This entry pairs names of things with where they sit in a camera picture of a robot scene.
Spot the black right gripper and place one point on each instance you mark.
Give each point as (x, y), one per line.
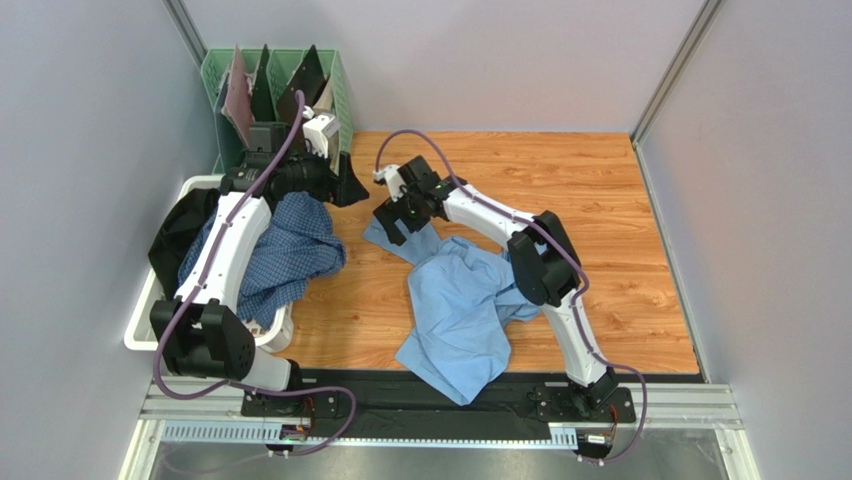
(400, 209)

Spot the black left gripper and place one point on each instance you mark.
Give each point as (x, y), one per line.
(343, 189)

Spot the light blue long sleeve shirt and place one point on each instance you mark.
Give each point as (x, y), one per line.
(462, 299)

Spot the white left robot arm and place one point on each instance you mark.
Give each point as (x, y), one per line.
(198, 331)

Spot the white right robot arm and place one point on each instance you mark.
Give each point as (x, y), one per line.
(544, 263)

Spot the blue checkered shirt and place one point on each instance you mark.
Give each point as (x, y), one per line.
(298, 246)

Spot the beige board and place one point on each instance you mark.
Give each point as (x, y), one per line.
(324, 103)

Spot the dark green board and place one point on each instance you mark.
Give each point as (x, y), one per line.
(262, 106)

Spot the black board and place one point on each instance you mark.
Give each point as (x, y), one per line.
(309, 78)

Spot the pink board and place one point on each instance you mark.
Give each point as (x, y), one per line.
(237, 106)

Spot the green plastic file rack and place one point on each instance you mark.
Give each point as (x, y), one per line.
(214, 73)

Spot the black garment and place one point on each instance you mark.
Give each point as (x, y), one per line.
(177, 233)

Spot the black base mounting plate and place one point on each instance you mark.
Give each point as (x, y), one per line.
(397, 405)

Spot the left corner aluminium profile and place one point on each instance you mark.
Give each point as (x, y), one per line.
(187, 29)

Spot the corner aluminium profile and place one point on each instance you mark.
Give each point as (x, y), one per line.
(695, 34)
(187, 29)

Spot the right corner aluminium profile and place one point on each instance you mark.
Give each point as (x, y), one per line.
(695, 34)

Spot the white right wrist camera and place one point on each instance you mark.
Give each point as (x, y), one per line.
(390, 176)

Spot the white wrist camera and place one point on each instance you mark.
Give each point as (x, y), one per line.
(390, 176)
(318, 132)

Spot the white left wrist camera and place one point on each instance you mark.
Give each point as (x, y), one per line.
(318, 132)

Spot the aluminium frame rail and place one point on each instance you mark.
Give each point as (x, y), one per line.
(686, 429)

